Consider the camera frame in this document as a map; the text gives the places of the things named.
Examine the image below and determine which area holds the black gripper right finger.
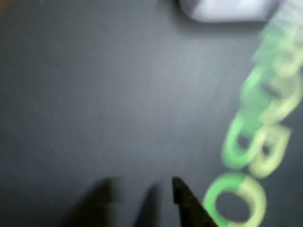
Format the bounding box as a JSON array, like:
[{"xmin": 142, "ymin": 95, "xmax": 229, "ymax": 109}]
[{"xmin": 171, "ymin": 176, "xmax": 220, "ymax": 227}]

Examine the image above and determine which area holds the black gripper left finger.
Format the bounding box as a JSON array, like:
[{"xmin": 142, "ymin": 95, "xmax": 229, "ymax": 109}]
[{"xmin": 62, "ymin": 176, "xmax": 123, "ymax": 227}]

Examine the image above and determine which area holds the silver metal tin tray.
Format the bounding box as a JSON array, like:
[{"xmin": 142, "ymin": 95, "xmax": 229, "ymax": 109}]
[{"xmin": 177, "ymin": 0, "xmax": 287, "ymax": 24}]

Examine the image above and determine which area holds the black WOWROBO desk mat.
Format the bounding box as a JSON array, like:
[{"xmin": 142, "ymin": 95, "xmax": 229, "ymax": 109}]
[{"xmin": 0, "ymin": 0, "xmax": 303, "ymax": 227}]

